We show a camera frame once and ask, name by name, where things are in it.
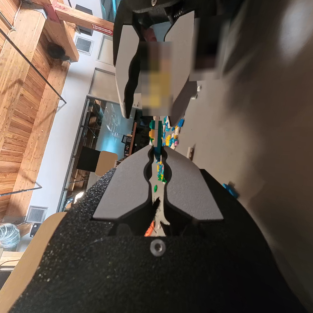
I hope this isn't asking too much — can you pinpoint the black metal rod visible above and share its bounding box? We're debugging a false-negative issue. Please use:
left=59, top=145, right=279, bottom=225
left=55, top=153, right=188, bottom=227
left=0, top=28, right=67, bottom=105

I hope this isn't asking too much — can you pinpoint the wall vent grille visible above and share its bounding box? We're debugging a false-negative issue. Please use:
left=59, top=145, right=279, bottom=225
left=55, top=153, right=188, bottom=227
left=25, top=206, right=48, bottom=224
left=74, top=35, right=95, bottom=56

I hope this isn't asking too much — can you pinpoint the red and white sign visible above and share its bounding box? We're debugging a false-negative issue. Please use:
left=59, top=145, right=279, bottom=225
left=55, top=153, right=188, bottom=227
left=91, top=24, right=113, bottom=35

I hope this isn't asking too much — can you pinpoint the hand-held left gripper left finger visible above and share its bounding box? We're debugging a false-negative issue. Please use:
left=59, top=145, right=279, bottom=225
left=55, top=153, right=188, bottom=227
left=92, top=146, right=154, bottom=222

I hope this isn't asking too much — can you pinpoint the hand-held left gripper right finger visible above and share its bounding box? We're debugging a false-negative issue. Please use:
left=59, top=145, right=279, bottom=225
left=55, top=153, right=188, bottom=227
left=162, top=146, right=224, bottom=222

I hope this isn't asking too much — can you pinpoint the multicoloured toy brick assembly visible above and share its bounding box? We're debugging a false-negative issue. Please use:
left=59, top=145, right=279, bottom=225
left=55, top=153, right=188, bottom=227
left=149, top=117, right=164, bottom=165

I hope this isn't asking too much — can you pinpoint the glass partition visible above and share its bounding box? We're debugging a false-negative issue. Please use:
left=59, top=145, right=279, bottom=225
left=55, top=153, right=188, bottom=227
left=64, top=96, right=150, bottom=196

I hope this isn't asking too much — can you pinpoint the wooden beam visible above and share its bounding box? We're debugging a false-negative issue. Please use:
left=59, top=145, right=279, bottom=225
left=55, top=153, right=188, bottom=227
left=54, top=4, right=114, bottom=36

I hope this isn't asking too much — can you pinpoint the shiny metal pipe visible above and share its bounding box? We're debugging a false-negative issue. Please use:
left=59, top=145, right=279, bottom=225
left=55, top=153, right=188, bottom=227
left=64, top=192, right=85, bottom=209

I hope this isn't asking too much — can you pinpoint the frosted window pane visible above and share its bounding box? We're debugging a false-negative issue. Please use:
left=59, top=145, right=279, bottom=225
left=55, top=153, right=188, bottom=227
left=97, top=34, right=114, bottom=65
left=88, top=68, right=116, bottom=99

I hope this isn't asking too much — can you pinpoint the black kiosk device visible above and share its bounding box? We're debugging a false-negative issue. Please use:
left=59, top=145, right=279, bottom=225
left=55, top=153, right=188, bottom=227
left=121, top=135, right=134, bottom=157

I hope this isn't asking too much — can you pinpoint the blue curved toy brick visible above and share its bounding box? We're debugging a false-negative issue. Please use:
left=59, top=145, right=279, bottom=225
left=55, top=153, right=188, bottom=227
left=222, top=182, right=239, bottom=199

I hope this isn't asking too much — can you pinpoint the black box on wall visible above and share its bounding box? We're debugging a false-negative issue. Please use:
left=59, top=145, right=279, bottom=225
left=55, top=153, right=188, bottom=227
left=75, top=4, right=93, bottom=15

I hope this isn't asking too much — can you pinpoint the tan chair back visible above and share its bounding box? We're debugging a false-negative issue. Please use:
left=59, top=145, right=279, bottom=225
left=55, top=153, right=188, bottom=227
left=95, top=151, right=118, bottom=177

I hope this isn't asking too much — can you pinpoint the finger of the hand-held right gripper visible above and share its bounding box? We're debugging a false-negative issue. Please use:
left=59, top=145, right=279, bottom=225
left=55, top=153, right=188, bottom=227
left=114, top=24, right=142, bottom=119
left=164, top=10, right=198, bottom=128

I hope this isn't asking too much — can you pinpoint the round wooden table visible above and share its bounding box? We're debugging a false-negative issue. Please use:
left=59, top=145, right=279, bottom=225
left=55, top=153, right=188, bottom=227
left=0, top=212, right=68, bottom=313

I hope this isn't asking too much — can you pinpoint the teal glass window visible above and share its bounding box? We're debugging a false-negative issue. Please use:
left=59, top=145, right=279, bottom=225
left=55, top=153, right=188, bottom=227
left=101, top=0, right=118, bottom=23

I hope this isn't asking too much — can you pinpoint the red metal bracket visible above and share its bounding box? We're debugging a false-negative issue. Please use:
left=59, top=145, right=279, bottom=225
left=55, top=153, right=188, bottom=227
left=50, top=0, right=62, bottom=23

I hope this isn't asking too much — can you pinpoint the black chair back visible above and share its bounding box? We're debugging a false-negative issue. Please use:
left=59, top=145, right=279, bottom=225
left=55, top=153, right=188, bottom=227
left=76, top=146, right=101, bottom=172

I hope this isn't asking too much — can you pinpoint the black round fixture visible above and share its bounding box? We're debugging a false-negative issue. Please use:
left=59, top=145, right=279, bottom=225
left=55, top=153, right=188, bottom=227
left=47, top=43, right=70, bottom=61

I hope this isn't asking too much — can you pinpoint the pile of colourful toy bricks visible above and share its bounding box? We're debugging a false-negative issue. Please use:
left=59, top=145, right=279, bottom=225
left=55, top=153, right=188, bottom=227
left=155, top=116, right=185, bottom=194

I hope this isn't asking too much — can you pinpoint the silver flexible duct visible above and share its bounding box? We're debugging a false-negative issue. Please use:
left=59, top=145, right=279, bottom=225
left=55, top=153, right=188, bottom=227
left=0, top=223, right=21, bottom=251

